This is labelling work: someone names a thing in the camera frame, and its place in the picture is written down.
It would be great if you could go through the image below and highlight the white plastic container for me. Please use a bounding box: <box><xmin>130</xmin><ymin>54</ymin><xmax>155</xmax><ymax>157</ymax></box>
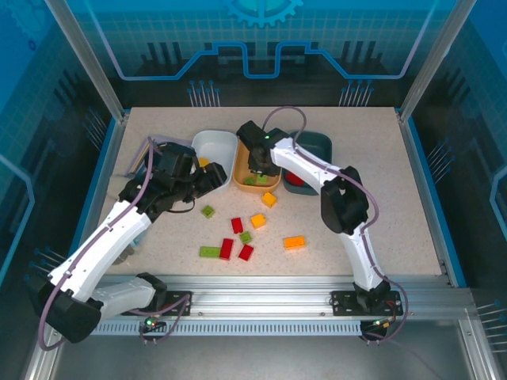
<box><xmin>191</xmin><ymin>130</ymin><xmax>238</xmax><ymax>193</ymax></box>

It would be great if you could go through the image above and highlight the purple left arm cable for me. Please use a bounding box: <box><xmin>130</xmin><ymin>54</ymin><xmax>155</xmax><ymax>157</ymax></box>
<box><xmin>37</xmin><ymin>136</ymin><xmax>194</xmax><ymax>352</ymax></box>

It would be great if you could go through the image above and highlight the small circuit board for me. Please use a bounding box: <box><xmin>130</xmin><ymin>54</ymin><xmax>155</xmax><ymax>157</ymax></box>
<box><xmin>362</xmin><ymin>318</ymin><xmax>397</xmax><ymax>332</ymax></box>
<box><xmin>144</xmin><ymin>312</ymin><xmax>166</xmax><ymax>332</ymax></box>

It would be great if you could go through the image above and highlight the orange plastic container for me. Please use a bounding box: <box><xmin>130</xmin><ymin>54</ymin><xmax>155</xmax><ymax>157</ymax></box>
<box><xmin>232</xmin><ymin>134</ymin><xmax>283</xmax><ymax>195</ymax></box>

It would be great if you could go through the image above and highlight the lavender tray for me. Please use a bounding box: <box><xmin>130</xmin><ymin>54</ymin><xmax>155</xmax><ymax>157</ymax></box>
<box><xmin>136</xmin><ymin>135</ymin><xmax>195</xmax><ymax>177</ymax></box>

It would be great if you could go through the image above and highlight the aluminium front rail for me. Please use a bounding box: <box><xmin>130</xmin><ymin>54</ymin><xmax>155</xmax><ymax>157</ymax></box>
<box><xmin>51</xmin><ymin>275</ymin><xmax>476</xmax><ymax>321</ymax></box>

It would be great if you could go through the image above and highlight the dark teal plastic container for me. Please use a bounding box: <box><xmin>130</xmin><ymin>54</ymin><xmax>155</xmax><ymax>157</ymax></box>
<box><xmin>283</xmin><ymin>130</ymin><xmax>334</xmax><ymax>197</ymax></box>

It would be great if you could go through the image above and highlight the aluminium frame post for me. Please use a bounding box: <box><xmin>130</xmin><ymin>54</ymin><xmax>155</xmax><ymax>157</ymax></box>
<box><xmin>398</xmin><ymin>0</ymin><xmax>478</xmax><ymax>124</ymax></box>
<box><xmin>43</xmin><ymin>0</ymin><xmax>130</xmax><ymax>122</ymax></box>

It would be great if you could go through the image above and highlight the wooden chopstick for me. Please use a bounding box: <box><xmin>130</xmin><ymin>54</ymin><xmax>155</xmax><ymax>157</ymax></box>
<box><xmin>127</xmin><ymin>144</ymin><xmax>147</xmax><ymax>175</ymax></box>
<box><xmin>130</xmin><ymin>144</ymin><xmax>151</xmax><ymax>175</ymax></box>

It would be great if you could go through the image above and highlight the slotted cable duct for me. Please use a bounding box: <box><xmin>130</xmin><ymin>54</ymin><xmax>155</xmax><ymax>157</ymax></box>
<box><xmin>90</xmin><ymin>321</ymin><xmax>364</xmax><ymax>337</ymax></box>

